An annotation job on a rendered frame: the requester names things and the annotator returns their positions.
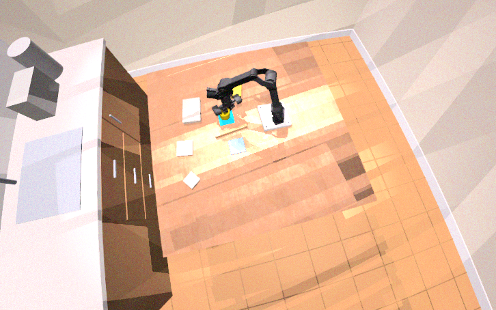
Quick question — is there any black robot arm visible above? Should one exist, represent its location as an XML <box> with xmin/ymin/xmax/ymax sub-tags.
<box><xmin>206</xmin><ymin>68</ymin><xmax>285</xmax><ymax>125</ymax></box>

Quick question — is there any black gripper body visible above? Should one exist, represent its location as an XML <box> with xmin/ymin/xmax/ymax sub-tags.
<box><xmin>212</xmin><ymin>94</ymin><xmax>242</xmax><ymax>116</ymax></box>

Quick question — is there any yellow block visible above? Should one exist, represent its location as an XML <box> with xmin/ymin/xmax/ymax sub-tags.
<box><xmin>232</xmin><ymin>85</ymin><xmax>242</xmax><ymax>97</ymax></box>

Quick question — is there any peach flat bar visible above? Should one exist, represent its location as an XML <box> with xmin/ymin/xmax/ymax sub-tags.
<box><xmin>215</xmin><ymin>124</ymin><xmax>247</xmax><ymax>138</ymax></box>

